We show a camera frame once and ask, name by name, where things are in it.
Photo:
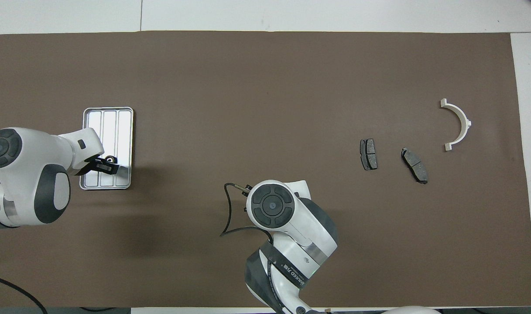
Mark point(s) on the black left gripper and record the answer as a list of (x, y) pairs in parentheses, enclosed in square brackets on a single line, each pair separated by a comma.
[(87, 166)]

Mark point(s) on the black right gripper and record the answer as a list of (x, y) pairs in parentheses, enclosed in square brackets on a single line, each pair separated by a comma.
[(248, 190)]

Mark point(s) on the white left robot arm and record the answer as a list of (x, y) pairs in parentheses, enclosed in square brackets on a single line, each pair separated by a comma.
[(25, 157)]

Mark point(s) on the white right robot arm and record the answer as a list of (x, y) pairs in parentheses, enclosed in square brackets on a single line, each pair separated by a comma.
[(291, 218)]

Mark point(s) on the silver metal tray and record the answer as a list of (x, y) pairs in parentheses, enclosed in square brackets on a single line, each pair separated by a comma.
[(117, 126)]

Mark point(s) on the brown table mat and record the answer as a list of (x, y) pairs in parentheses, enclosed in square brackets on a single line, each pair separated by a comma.
[(269, 109)]

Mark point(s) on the rectangular dark brake pad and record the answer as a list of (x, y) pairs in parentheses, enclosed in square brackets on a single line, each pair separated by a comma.
[(369, 154)]

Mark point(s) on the curved dark brake pad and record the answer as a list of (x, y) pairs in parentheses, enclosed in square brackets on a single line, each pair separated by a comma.
[(414, 165)]

